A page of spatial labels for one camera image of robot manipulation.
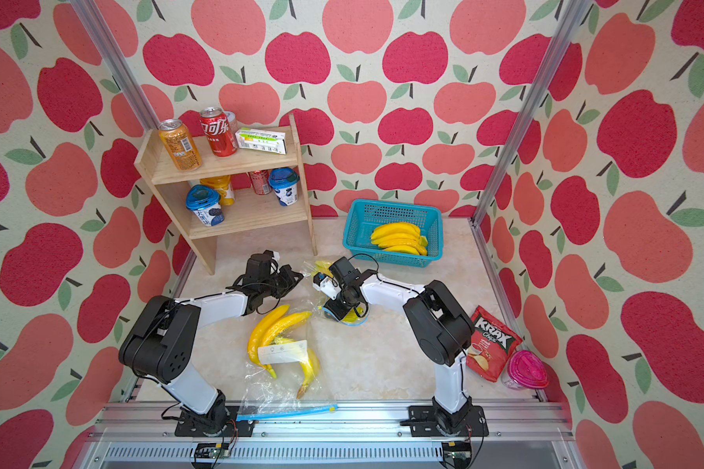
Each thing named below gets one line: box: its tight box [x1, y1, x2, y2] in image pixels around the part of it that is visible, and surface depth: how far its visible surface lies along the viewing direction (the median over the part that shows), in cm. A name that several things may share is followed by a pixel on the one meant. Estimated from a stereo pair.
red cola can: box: [199, 106, 238, 158], surface depth 73 cm
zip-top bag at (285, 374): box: [235, 300, 340, 422], surface depth 80 cm
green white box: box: [234, 127, 288, 156], surface depth 79 cm
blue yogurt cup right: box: [267, 167, 301, 207], surface depth 92 cm
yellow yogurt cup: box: [199, 174, 236, 207], surface depth 92 cm
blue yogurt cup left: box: [185, 183, 225, 227], surface depth 87 cm
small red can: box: [247, 169, 273, 196], surface depth 97 cm
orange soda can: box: [158, 118, 204, 172], surface depth 69 cm
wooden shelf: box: [133, 113, 318, 276], surface depth 80 cm
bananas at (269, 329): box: [248, 304, 321, 400], surface depth 82 cm
